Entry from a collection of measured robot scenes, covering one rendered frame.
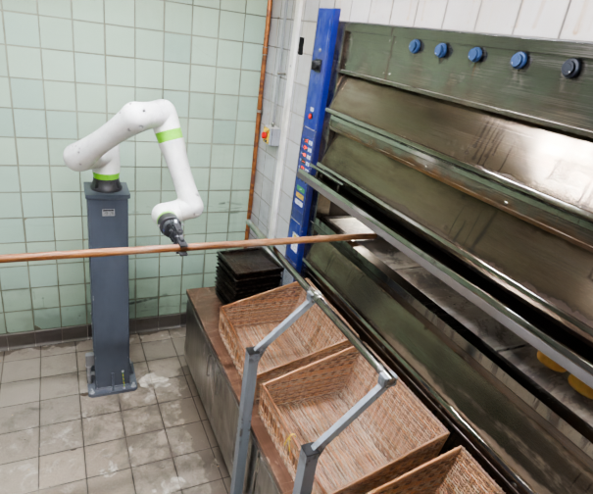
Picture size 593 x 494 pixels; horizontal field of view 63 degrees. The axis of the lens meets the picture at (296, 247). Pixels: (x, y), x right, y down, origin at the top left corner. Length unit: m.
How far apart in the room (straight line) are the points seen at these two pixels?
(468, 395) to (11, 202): 2.53
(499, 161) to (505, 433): 0.83
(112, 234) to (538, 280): 1.94
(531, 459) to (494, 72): 1.14
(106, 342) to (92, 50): 1.57
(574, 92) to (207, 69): 2.12
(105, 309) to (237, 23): 1.78
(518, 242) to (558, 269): 0.14
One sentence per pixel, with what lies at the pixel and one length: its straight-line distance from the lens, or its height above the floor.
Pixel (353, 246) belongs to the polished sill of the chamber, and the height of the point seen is 1.18.
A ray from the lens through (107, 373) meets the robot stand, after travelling 3.06.
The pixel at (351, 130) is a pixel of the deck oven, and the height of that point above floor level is 1.66.
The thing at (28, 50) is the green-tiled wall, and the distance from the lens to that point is 2.96.
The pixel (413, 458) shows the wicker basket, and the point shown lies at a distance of 1.82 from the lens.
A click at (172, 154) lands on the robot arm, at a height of 1.47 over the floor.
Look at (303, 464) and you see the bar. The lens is 1.52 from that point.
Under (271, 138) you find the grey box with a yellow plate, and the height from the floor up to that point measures 1.45.
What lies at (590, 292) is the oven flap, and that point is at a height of 1.53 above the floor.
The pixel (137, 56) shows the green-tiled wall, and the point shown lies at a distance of 2.98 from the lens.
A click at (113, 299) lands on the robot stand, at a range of 2.78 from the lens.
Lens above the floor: 2.03
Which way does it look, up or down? 24 degrees down
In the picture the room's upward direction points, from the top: 8 degrees clockwise
